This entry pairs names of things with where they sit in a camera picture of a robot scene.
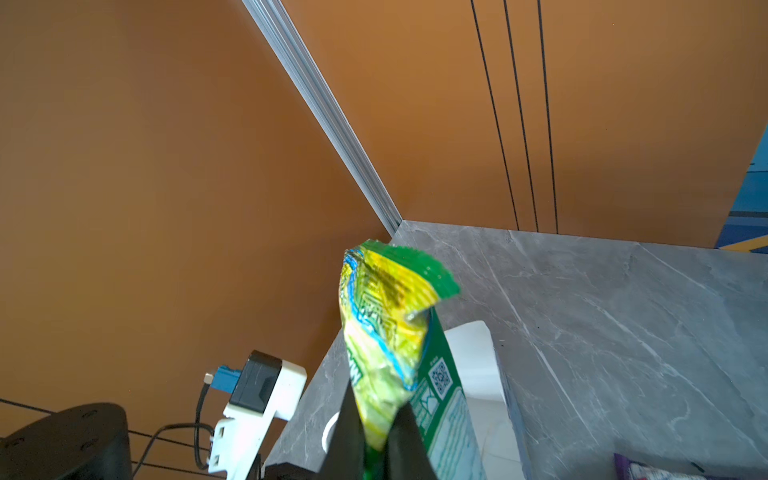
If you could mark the green Fox's spring tea bag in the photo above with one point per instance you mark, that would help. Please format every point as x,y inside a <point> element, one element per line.
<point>387,299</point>

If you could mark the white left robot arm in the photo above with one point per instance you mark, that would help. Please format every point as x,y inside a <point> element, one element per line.
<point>89,441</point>

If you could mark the left aluminium corner post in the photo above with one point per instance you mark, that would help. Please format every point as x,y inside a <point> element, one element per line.
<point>277,27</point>

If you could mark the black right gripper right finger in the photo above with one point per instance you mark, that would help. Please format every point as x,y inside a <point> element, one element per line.
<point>406,454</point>

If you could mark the floral paper gift bag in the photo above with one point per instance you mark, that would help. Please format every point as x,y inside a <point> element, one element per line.
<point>461,409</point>

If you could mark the purple Fox's berries candy bag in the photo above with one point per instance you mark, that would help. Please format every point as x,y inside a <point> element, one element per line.
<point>627,468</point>

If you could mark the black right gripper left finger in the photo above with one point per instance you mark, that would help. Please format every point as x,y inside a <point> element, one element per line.
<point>345,459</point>

